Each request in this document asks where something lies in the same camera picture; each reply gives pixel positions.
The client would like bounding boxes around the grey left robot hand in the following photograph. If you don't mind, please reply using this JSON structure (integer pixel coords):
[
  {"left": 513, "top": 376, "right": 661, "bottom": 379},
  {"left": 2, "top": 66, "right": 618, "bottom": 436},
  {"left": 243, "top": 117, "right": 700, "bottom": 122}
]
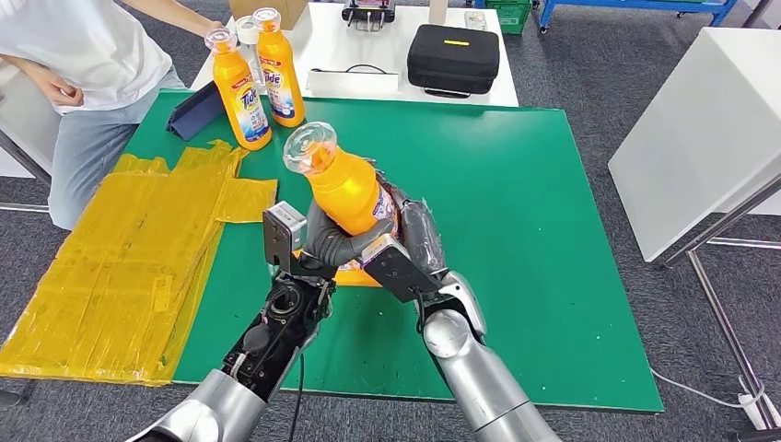
[{"left": 301, "top": 201, "right": 395, "bottom": 271}]

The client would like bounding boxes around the person's right hand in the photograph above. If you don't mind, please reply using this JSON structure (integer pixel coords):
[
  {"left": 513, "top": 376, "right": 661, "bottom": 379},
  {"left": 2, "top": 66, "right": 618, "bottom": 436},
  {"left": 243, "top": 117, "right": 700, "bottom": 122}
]
[{"left": 35, "top": 64, "right": 86, "bottom": 109}]

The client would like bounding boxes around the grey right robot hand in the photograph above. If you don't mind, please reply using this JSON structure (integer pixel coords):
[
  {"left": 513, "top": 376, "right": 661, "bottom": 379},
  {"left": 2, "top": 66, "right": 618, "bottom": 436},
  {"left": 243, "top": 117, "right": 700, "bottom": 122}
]
[{"left": 375, "top": 173, "right": 449, "bottom": 279}]

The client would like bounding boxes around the orange detergent bottle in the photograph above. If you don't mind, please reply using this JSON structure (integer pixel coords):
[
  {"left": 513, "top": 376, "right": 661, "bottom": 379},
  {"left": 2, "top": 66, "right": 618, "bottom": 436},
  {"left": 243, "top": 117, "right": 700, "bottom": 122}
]
[
  {"left": 292, "top": 247, "right": 382, "bottom": 288},
  {"left": 282, "top": 121, "right": 402, "bottom": 242},
  {"left": 251, "top": 6, "right": 307, "bottom": 129},
  {"left": 204, "top": 27, "right": 274, "bottom": 152}
]

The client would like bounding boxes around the clear water bottle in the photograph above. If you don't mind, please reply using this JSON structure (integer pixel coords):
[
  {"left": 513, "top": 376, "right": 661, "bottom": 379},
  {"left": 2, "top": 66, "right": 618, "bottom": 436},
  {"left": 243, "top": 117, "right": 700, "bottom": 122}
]
[{"left": 234, "top": 15, "right": 268, "bottom": 96}]

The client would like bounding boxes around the person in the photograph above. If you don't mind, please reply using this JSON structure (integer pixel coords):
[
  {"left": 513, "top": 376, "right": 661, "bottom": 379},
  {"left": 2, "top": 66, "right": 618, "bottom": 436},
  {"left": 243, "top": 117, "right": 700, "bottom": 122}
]
[{"left": 0, "top": 0, "right": 224, "bottom": 232}]

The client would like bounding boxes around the white side table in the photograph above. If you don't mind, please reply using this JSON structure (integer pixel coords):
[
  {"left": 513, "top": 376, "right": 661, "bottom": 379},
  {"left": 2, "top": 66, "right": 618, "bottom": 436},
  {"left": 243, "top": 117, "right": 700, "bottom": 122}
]
[
  {"left": 0, "top": 61, "right": 63, "bottom": 180},
  {"left": 608, "top": 27, "right": 781, "bottom": 263}
]

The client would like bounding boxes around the brown cardboard box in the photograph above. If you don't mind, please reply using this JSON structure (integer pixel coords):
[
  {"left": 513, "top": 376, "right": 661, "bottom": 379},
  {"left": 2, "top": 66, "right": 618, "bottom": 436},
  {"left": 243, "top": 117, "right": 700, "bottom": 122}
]
[{"left": 228, "top": 0, "right": 309, "bottom": 30}]

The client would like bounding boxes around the blue tablet case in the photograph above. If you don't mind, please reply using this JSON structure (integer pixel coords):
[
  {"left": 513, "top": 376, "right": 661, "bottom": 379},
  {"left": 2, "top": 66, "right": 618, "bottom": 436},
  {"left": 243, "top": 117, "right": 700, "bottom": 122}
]
[{"left": 166, "top": 80, "right": 226, "bottom": 142}]

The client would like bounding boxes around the green table mat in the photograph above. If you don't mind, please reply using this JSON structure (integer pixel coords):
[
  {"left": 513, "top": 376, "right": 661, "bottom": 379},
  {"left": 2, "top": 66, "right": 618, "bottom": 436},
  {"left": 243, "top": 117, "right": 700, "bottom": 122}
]
[{"left": 122, "top": 89, "right": 664, "bottom": 414}]

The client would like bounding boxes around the black controller device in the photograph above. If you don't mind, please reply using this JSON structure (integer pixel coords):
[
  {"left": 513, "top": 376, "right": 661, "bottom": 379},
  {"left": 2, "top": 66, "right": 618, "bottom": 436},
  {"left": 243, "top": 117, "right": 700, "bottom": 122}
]
[{"left": 341, "top": 0, "right": 397, "bottom": 31}]

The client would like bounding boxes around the black carrying case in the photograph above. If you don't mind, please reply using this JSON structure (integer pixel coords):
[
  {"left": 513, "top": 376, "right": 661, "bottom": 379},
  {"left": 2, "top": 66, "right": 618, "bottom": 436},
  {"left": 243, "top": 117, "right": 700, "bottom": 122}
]
[{"left": 406, "top": 24, "right": 502, "bottom": 99}]

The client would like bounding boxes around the yellow taped cardboard sheet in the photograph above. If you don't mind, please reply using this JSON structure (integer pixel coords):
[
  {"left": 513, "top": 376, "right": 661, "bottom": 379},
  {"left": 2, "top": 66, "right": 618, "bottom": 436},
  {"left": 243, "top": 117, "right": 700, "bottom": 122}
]
[{"left": 0, "top": 140, "right": 279, "bottom": 388}]

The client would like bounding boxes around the green plastic crate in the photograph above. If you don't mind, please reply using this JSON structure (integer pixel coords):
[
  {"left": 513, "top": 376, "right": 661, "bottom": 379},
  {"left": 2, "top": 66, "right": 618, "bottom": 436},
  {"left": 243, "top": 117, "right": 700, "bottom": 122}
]
[{"left": 484, "top": 0, "right": 533, "bottom": 35}]

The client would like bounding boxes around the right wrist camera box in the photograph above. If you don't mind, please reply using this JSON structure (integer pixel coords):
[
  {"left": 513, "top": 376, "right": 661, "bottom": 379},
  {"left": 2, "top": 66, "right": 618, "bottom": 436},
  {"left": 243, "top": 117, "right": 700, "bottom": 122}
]
[{"left": 361, "top": 234, "right": 444, "bottom": 305}]

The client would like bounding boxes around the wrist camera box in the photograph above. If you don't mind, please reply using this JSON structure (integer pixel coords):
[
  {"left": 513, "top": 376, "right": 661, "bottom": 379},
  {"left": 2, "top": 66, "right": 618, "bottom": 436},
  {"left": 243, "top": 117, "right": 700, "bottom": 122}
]
[
  {"left": 262, "top": 201, "right": 309, "bottom": 277},
  {"left": 361, "top": 234, "right": 444, "bottom": 305}
]

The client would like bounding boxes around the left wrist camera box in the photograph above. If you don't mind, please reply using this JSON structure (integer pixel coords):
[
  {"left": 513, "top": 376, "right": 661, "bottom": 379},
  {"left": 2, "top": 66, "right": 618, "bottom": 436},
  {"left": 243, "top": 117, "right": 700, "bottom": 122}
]
[{"left": 262, "top": 201, "right": 309, "bottom": 277}]

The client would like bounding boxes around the metal table leg frame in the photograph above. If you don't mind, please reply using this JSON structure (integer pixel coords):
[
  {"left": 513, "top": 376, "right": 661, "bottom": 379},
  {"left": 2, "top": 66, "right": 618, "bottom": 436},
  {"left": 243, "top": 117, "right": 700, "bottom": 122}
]
[
  {"left": 661, "top": 173, "right": 781, "bottom": 428},
  {"left": 0, "top": 131, "right": 53, "bottom": 184}
]

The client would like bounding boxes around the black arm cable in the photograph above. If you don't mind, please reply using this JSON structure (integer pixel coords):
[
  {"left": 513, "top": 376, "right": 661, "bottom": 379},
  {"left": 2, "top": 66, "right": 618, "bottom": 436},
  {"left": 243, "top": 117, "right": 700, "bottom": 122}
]
[{"left": 288, "top": 354, "right": 307, "bottom": 442}]

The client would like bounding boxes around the thin black cable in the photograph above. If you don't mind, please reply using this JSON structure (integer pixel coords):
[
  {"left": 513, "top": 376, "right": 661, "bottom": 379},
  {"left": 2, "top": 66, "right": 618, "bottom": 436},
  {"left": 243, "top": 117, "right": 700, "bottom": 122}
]
[{"left": 309, "top": 63, "right": 398, "bottom": 76}]

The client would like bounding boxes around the blue rack frame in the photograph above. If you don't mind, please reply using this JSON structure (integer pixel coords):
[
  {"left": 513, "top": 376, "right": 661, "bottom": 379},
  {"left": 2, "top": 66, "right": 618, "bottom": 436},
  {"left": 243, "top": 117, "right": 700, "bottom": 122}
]
[{"left": 538, "top": 0, "right": 737, "bottom": 31}]

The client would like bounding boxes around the white floor cable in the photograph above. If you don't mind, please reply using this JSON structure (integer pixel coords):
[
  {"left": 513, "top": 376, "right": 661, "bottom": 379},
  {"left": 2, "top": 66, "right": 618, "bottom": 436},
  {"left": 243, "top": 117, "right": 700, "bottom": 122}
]
[{"left": 649, "top": 366, "right": 767, "bottom": 409}]

